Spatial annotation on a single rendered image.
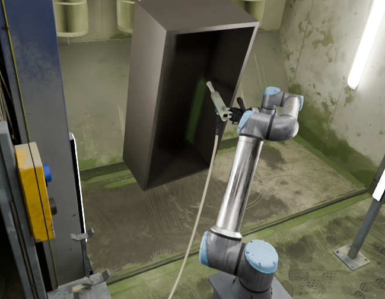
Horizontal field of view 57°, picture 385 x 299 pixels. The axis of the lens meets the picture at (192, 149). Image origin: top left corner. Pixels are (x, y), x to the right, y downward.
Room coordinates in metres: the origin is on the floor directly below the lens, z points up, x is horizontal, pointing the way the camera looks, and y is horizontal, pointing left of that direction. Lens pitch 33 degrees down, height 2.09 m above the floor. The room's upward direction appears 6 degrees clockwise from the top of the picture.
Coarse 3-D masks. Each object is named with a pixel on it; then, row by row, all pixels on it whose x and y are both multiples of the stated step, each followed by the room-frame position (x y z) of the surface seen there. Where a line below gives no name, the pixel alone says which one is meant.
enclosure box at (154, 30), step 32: (160, 0) 2.06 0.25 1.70; (192, 0) 2.16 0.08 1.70; (224, 0) 2.27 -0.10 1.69; (160, 32) 1.76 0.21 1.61; (192, 32) 1.81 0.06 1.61; (224, 32) 2.31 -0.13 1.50; (160, 64) 1.76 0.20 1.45; (192, 64) 2.35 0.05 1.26; (224, 64) 2.28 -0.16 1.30; (128, 96) 2.08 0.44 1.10; (160, 96) 1.80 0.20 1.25; (192, 96) 2.43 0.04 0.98; (224, 96) 2.24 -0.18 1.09; (128, 128) 2.09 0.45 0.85; (160, 128) 2.33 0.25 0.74; (192, 128) 2.52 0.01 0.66; (224, 128) 2.20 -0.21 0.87; (128, 160) 2.11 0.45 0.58; (160, 160) 2.25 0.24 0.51; (192, 160) 2.31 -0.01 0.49
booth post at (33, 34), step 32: (0, 0) 1.15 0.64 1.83; (32, 0) 1.19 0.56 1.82; (0, 32) 1.14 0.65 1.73; (32, 32) 1.19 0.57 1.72; (32, 64) 1.18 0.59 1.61; (32, 96) 1.17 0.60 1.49; (64, 96) 1.23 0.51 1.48; (32, 128) 1.16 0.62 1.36; (64, 128) 1.22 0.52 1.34; (64, 160) 1.21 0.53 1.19; (64, 192) 1.20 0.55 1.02; (64, 224) 1.19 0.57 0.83; (64, 256) 1.18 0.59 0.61
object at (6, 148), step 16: (0, 128) 0.70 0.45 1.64; (0, 144) 0.69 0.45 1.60; (0, 160) 0.69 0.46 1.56; (0, 176) 0.67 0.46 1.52; (16, 176) 0.69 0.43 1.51; (0, 192) 0.67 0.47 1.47; (16, 192) 0.68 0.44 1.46; (0, 208) 0.66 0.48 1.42; (16, 208) 0.69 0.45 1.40; (16, 224) 0.68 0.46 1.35; (16, 240) 0.67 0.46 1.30; (32, 240) 0.69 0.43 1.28; (16, 256) 0.66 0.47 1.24; (32, 256) 0.68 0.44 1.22; (32, 272) 0.69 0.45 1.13; (32, 288) 0.68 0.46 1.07
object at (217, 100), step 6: (210, 84) 2.25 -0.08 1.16; (216, 96) 2.04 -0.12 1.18; (216, 102) 1.97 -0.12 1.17; (222, 102) 1.96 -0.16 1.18; (222, 108) 1.88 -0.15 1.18; (222, 114) 1.82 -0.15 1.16; (228, 114) 1.83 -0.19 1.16; (216, 120) 1.94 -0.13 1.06; (216, 126) 1.92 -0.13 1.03; (216, 132) 1.92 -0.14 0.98
